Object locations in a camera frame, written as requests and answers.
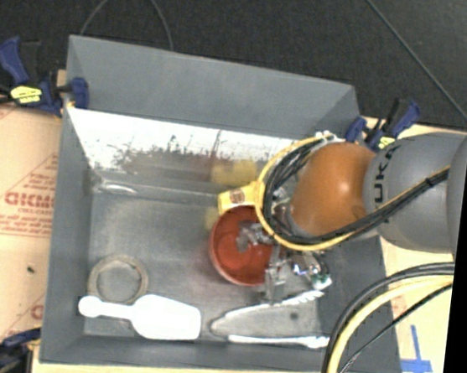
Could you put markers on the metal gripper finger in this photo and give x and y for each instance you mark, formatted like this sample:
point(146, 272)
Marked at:
point(275, 280)
point(248, 235)

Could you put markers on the red bowl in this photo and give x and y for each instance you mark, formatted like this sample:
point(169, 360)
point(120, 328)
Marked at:
point(237, 262)

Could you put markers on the yellow container with red label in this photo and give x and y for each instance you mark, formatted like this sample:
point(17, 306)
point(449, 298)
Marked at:
point(236, 196)

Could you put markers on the grey metal bin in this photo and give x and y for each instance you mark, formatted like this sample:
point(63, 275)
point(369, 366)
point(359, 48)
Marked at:
point(168, 237)

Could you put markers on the white scoop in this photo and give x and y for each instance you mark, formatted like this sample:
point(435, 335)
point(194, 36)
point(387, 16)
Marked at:
point(166, 319)

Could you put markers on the brown cardboard board, red print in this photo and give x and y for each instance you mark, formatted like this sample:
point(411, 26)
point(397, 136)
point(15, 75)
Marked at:
point(7, 238)

